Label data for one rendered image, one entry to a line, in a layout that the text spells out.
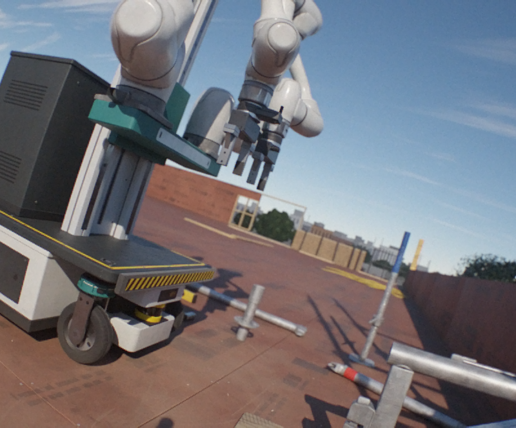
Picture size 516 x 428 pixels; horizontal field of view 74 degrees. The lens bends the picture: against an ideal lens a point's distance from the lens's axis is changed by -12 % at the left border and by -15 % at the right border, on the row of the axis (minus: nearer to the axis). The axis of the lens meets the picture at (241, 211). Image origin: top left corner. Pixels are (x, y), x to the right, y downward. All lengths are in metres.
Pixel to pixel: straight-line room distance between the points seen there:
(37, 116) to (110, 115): 0.34
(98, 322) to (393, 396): 0.76
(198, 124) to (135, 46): 0.66
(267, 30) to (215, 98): 0.63
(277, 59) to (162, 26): 0.27
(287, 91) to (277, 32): 0.47
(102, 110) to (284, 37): 0.51
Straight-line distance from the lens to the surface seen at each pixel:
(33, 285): 1.15
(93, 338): 1.14
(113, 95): 1.04
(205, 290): 2.48
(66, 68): 1.33
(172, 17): 0.91
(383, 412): 0.91
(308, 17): 1.77
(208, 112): 1.49
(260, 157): 1.25
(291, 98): 1.36
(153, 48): 0.89
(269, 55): 0.94
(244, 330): 1.85
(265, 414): 1.26
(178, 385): 1.25
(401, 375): 0.89
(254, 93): 1.07
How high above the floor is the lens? 0.55
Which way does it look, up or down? 1 degrees up
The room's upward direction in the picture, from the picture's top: 19 degrees clockwise
